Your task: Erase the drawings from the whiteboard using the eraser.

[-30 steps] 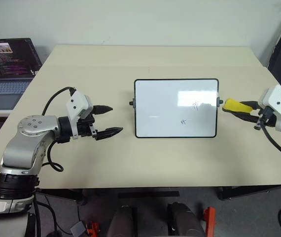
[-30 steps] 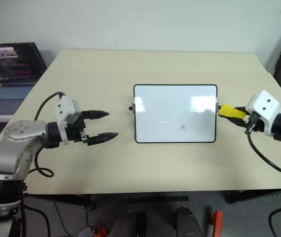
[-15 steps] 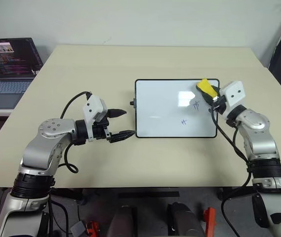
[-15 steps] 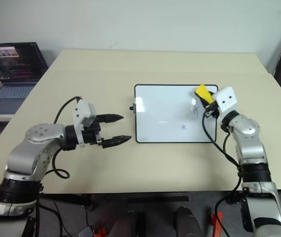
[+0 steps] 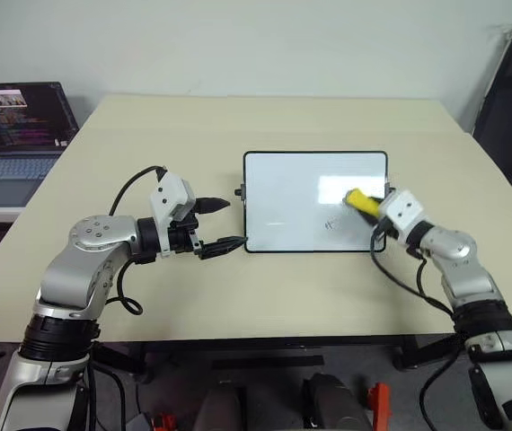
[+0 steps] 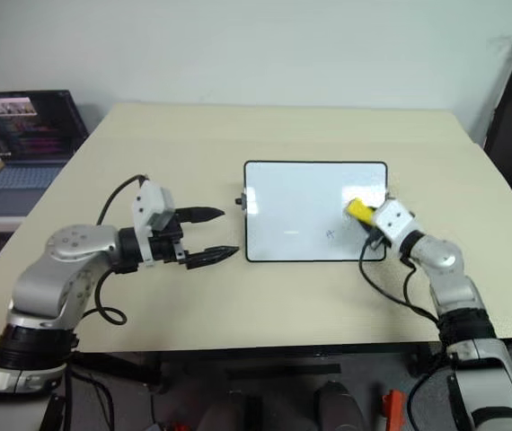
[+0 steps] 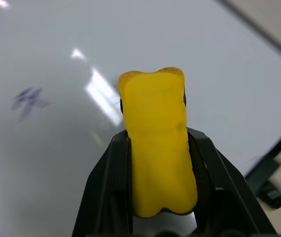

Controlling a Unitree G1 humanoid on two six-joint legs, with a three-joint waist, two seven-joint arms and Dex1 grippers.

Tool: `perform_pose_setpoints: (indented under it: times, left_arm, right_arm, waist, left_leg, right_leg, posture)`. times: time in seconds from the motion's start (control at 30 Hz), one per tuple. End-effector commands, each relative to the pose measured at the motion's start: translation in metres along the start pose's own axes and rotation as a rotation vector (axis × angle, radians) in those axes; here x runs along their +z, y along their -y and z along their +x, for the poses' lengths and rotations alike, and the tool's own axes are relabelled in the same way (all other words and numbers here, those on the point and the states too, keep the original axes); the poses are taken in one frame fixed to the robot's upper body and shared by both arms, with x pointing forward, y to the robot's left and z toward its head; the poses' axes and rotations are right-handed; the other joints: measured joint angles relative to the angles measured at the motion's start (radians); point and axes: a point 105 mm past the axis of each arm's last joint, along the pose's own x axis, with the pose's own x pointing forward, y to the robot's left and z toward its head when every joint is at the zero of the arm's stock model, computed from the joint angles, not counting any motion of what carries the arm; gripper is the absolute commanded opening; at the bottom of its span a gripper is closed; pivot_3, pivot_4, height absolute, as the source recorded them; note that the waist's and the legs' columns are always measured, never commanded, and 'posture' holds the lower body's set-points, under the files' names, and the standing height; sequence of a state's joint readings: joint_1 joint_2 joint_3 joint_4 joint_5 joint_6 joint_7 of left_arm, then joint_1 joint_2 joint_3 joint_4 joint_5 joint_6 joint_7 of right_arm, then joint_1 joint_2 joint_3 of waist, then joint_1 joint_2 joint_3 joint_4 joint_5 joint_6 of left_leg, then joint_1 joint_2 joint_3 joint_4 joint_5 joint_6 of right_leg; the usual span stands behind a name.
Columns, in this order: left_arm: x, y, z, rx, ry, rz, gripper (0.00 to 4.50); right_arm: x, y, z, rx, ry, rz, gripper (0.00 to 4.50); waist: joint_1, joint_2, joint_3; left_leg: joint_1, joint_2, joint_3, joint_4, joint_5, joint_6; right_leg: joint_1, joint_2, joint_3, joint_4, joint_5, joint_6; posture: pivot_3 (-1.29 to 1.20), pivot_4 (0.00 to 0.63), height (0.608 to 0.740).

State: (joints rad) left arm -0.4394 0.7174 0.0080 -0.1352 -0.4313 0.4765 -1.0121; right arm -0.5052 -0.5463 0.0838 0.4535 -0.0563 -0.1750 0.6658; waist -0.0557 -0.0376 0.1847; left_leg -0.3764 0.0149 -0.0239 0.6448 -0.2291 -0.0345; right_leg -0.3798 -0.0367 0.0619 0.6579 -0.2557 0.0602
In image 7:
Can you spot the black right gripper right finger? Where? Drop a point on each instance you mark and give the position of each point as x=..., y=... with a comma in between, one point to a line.
x=229, y=195

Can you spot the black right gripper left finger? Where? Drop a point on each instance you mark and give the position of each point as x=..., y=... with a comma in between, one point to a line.
x=101, y=187

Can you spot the yellow whiteboard eraser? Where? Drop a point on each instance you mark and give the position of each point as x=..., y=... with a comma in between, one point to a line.
x=160, y=148

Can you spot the black whiteboard stand foot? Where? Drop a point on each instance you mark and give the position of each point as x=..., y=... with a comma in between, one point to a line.
x=266, y=180

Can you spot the white whiteboard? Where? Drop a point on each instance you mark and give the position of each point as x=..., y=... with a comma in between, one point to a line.
x=56, y=61

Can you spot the purple marker drawing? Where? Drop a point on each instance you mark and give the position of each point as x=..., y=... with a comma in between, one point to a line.
x=29, y=101

